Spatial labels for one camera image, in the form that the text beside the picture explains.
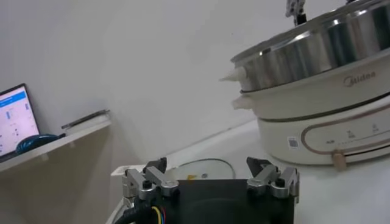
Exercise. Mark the blue black computer mouse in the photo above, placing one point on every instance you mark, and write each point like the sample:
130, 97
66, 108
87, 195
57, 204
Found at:
35, 141

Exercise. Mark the glass pot lid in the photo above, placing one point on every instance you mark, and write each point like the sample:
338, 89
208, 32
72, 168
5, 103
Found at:
210, 168

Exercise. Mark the stainless steel steamer basket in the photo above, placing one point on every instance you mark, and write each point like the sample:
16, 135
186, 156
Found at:
310, 51

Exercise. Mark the white electric cooking pot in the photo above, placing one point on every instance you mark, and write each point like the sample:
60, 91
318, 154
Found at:
320, 100

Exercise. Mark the black laptop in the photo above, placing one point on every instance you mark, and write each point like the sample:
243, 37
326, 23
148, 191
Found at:
15, 121

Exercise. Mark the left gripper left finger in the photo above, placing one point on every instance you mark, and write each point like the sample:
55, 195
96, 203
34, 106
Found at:
152, 182

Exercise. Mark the white side desk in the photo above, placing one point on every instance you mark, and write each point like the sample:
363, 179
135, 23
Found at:
55, 146

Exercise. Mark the flat black device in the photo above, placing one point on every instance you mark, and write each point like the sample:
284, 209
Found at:
85, 118

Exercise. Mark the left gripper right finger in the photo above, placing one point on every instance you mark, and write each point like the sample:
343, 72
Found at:
271, 182

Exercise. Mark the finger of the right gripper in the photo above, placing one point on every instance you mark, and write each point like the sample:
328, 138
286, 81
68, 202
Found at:
295, 9

